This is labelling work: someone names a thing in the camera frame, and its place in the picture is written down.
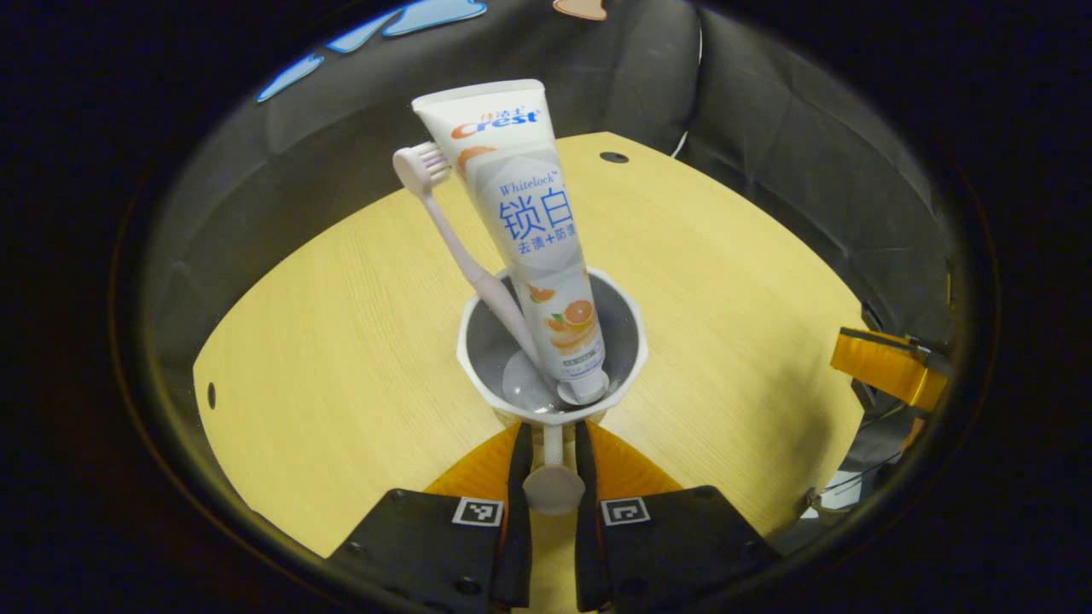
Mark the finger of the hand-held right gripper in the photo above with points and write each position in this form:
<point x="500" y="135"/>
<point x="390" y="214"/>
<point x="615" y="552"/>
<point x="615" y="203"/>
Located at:
<point x="887" y="367"/>

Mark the white toothpaste tube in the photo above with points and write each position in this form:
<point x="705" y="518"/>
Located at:
<point x="520" y="188"/>

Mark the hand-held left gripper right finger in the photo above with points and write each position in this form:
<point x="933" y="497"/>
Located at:
<point x="587" y="456"/>

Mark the light wooden desktop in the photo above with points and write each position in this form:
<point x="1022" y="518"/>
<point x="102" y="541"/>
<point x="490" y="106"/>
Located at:
<point x="341" y="341"/>

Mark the pale pink toothbrush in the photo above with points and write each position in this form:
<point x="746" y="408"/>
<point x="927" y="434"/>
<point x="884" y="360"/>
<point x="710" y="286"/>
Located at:
<point x="414" y="170"/>

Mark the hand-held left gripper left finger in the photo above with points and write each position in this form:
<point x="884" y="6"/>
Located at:
<point x="521" y="456"/>

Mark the black backdrop cloth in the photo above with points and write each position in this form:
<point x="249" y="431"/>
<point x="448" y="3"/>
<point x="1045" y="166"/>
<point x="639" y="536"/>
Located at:
<point x="768" y="128"/>

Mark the white cup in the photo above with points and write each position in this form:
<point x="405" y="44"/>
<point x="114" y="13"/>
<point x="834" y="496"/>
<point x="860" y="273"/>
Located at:
<point x="490" y="341"/>

